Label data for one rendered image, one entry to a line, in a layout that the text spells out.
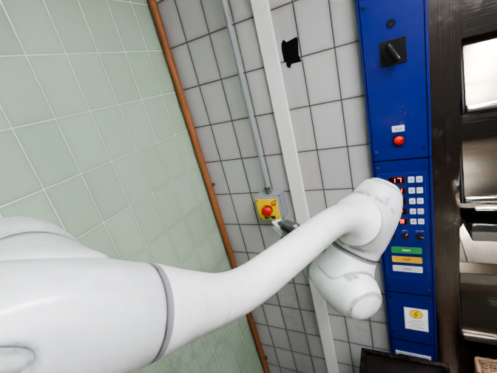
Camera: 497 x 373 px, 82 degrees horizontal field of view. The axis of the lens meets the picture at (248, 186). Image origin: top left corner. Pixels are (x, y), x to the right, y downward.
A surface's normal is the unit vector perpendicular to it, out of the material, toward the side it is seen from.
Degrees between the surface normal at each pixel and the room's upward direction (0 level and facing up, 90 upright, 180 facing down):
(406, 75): 90
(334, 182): 90
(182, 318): 88
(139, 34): 90
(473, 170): 70
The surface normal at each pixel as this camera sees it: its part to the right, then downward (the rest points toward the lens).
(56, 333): 0.66, -0.20
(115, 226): 0.87, -0.05
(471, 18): -0.43, 0.41
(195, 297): 0.83, -0.40
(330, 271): -0.81, -0.40
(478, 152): -0.48, 0.07
